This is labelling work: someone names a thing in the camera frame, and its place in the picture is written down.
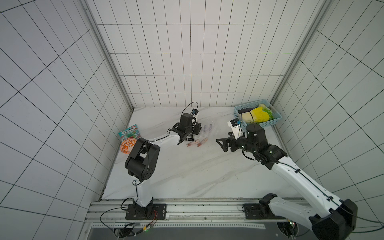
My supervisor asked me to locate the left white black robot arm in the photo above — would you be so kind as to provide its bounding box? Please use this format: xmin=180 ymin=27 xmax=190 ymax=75
xmin=125 ymin=109 xmax=202 ymax=218

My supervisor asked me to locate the pink clear lip gloss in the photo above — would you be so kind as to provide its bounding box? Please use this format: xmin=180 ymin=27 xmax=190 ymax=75
xmin=187 ymin=140 xmax=200 ymax=147

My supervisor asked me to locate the yellow green toy cabbage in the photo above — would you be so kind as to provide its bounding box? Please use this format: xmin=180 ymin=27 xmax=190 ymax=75
xmin=240 ymin=104 xmax=275 ymax=124

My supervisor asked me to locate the orange white patterned bowl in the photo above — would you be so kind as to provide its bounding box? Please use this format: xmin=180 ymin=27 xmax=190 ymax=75
xmin=120 ymin=138 xmax=137 ymax=155

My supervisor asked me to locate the teal mint candy bag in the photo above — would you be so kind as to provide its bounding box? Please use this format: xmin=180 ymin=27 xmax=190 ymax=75
xmin=119 ymin=125 xmax=141 ymax=142

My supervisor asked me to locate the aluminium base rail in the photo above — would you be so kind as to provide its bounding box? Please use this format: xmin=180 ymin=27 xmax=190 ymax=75
xmin=86 ymin=197 xmax=328 ymax=230

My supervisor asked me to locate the clear acrylic lipstick organizer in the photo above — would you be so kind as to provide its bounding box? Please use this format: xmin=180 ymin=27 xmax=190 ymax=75
xmin=198 ymin=120 xmax=219 ymax=140

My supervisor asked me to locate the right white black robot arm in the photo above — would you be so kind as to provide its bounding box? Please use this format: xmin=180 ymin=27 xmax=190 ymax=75
xmin=216 ymin=119 xmax=358 ymax=240

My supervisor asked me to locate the blue plastic basket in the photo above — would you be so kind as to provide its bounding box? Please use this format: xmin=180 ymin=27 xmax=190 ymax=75
xmin=234 ymin=100 xmax=282 ymax=133

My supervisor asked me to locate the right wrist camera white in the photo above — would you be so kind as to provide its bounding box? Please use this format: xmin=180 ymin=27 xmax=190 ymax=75
xmin=228 ymin=118 xmax=244 ymax=140

